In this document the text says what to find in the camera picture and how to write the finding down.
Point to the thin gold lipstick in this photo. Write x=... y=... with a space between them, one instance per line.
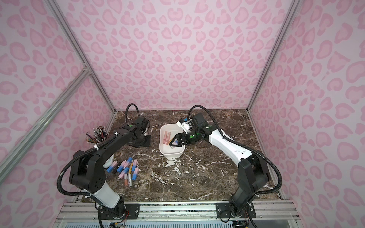
x=130 y=168

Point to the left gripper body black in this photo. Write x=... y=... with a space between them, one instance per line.
x=139 y=141

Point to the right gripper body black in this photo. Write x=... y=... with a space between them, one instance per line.
x=182 y=139

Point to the pink lip gloss tube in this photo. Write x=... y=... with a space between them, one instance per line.
x=165 y=137
x=168 y=138

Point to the bundle of coloured pencils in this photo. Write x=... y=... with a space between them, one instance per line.
x=99 y=133

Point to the pink blue lipstick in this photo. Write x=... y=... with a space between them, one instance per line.
x=112 y=166
x=135 y=173
x=122 y=166
x=128 y=162

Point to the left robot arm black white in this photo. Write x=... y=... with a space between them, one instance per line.
x=87 y=172

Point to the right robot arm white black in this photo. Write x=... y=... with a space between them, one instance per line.
x=253 y=172

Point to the white storage box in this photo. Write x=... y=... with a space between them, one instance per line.
x=167 y=151

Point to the silver lipstick tube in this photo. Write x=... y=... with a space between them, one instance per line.
x=129 y=179

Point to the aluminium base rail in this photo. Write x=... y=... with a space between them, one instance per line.
x=206 y=214

